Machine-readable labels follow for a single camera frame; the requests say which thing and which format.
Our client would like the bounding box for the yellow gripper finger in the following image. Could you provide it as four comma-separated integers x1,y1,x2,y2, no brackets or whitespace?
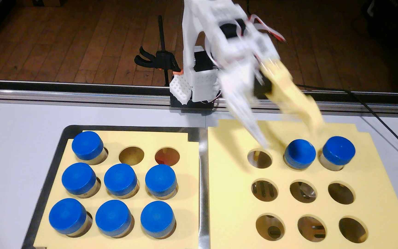
259,59,325,135

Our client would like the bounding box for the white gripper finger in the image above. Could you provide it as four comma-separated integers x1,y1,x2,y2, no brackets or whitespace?
219,65,269,149

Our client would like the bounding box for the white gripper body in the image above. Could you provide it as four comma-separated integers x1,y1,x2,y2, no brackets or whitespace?
213,17,280,98

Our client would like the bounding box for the blue capped test tube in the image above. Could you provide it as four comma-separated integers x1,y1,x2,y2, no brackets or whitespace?
48,197,93,238
319,136,356,172
145,164,179,200
104,163,140,199
284,139,317,171
95,199,135,239
71,131,109,165
61,163,101,199
140,201,177,239

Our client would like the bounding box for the black clamp with orange tip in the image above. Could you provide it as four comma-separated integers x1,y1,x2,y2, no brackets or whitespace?
134,15,184,87

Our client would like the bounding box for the large yellow foam rack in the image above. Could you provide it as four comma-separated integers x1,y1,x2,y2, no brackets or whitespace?
207,119,398,249

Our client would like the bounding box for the black bulky object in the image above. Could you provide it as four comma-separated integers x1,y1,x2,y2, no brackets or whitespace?
361,0,398,50

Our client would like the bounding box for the yellow foam rack in tray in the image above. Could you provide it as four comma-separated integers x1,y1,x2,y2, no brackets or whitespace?
33,130,200,249

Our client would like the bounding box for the metal tray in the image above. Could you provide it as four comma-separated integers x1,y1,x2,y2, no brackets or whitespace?
21,124,210,249

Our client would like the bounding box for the aluminium table edge rail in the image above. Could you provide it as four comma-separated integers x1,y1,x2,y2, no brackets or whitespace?
0,79,398,116

